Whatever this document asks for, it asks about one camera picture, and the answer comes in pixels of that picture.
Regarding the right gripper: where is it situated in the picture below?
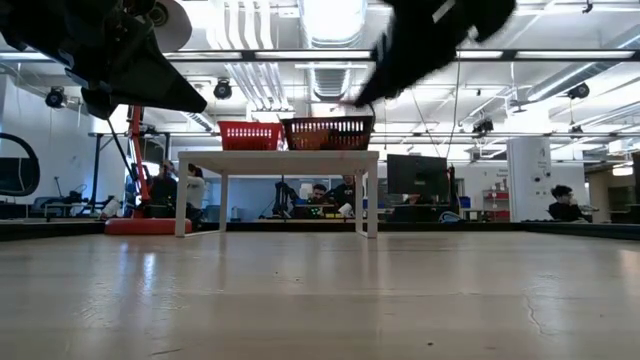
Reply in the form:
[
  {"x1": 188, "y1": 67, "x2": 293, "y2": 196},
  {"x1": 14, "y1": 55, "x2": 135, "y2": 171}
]
[{"x1": 353, "y1": 0, "x2": 481, "y2": 107}]

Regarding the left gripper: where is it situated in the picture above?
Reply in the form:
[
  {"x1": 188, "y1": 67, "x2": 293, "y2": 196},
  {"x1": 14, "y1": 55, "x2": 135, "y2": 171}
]
[{"x1": 64, "y1": 0, "x2": 208, "y2": 121}]

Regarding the black plastic basket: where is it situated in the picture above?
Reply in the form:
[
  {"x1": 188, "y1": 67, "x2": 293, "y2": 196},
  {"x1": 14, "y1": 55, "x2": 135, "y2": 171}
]
[{"x1": 279, "y1": 116, "x2": 375, "y2": 152}]

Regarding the black computer monitor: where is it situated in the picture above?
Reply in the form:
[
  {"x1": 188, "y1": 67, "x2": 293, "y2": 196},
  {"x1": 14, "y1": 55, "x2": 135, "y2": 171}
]
[{"x1": 386, "y1": 153, "x2": 450, "y2": 197}]

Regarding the red plastic basket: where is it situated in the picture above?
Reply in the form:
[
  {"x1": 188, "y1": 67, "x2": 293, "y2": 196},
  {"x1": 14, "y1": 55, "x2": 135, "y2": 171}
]
[{"x1": 217, "y1": 120, "x2": 285, "y2": 152}]

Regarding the person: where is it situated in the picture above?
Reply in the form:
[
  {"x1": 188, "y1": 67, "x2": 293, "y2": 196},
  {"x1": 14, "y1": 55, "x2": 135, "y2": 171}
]
[
  {"x1": 149, "y1": 159, "x2": 179, "y2": 220},
  {"x1": 548, "y1": 184, "x2": 596, "y2": 224},
  {"x1": 305, "y1": 183, "x2": 329, "y2": 207},
  {"x1": 184, "y1": 163, "x2": 207, "y2": 231},
  {"x1": 327, "y1": 174, "x2": 359, "y2": 217}
]

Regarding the white bottle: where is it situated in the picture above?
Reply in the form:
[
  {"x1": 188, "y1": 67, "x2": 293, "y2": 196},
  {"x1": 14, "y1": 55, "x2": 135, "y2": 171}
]
[{"x1": 99, "y1": 196, "x2": 124, "y2": 220}]

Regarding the white perforated shelf riser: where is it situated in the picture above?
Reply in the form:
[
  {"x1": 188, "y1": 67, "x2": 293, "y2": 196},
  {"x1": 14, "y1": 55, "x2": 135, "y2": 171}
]
[{"x1": 174, "y1": 150, "x2": 380, "y2": 239}]

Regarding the white column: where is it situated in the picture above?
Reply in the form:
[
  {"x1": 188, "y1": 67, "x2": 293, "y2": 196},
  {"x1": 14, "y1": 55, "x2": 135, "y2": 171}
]
[{"x1": 506, "y1": 137, "x2": 553, "y2": 223}]

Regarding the red storage cart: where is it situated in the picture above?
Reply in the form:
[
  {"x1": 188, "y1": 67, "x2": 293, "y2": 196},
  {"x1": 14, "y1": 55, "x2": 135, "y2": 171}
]
[{"x1": 482, "y1": 187, "x2": 511, "y2": 223}]

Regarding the silver ventilation duct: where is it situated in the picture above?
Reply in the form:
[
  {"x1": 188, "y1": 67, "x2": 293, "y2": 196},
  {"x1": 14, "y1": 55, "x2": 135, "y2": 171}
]
[{"x1": 298, "y1": 0, "x2": 369, "y2": 102}]

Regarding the black curved hose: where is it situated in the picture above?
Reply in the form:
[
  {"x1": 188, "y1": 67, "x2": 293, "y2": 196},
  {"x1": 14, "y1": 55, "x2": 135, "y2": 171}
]
[{"x1": 0, "y1": 132, "x2": 41, "y2": 197}]

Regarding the black wall screen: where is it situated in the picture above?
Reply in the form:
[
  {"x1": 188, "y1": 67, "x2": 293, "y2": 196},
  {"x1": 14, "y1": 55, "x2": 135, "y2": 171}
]
[{"x1": 0, "y1": 157, "x2": 40, "y2": 196}]

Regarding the black aluminium table frame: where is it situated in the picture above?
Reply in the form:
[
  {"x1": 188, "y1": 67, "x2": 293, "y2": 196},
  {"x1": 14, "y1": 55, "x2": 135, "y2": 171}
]
[{"x1": 0, "y1": 218, "x2": 640, "y2": 242}]

